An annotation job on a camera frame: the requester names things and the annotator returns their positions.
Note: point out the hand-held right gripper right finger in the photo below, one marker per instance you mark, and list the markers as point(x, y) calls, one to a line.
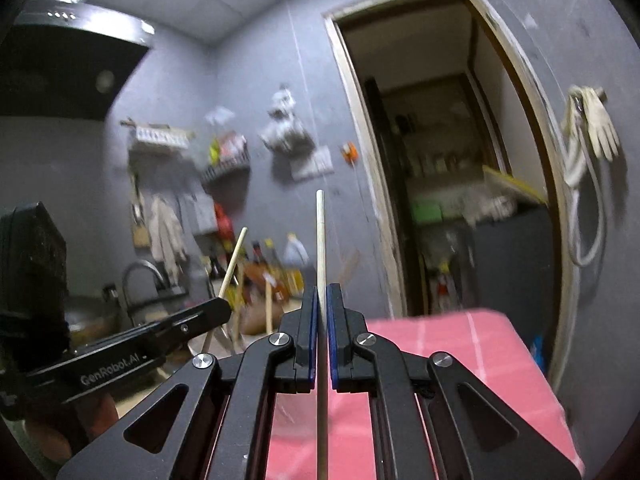
point(345, 355)

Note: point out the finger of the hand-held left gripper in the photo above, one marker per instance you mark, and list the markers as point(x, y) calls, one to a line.
point(150, 323)
point(200, 327)

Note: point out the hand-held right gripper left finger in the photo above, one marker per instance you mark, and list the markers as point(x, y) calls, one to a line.
point(300, 355)

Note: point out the wooden chopstick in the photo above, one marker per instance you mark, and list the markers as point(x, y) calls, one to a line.
point(321, 240)
point(269, 310)
point(239, 255)

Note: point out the person's left hand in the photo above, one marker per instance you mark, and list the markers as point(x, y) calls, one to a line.
point(97, 415)

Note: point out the metal kitchen faucet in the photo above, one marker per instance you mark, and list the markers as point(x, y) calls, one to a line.
point(142, 275)

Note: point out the white hanging towel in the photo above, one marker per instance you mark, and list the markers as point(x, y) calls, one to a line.
point(167, 232)

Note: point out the large cooking oil jug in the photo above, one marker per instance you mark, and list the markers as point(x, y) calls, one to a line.
point(296, 260)

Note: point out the wooden knife rack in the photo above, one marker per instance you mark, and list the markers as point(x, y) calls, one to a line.
point(140, 220)

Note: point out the red plastic bag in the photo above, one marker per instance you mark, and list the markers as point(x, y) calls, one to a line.
point(225, 225)

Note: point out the grey hanging box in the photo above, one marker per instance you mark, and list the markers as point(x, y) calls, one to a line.
point(205, 215)

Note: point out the pink checked tablecloth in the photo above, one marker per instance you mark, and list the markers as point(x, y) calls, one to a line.
point(475, 385)

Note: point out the green box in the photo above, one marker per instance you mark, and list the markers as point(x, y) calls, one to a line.
point(427, 211)

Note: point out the seasoning packets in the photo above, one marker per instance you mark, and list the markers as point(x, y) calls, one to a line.
point(230, 150)

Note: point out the blue plastic bag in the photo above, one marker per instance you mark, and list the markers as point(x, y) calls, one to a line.
point(538, 355)

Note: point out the grey cabinet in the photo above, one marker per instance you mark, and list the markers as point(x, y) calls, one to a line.
point(515, 260)

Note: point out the white rag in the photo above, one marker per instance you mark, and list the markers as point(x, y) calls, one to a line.
point(487, 205)

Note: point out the black range hood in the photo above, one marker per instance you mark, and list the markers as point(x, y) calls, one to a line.
point(65, 70)

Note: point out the white hanging plastic bag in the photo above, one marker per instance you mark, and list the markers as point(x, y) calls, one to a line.
point(285, 127)

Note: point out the wooden storage shelves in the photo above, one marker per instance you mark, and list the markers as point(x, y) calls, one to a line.
point(440, 150)

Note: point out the yellow edged board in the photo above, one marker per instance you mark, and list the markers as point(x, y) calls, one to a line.
point(515, 182)

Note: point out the white rubber gloves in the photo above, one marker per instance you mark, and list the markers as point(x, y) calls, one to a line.
point(602, 127)

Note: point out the grey wall shelf rack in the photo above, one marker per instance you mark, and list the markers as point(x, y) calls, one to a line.
point(227, 170)

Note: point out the white wall basket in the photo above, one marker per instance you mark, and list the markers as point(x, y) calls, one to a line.
point(160, 136)

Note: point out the wall socket panel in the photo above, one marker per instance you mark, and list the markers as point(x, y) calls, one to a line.
point(312, 164)

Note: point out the wooden door frame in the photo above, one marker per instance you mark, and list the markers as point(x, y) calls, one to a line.
point(365, 160)

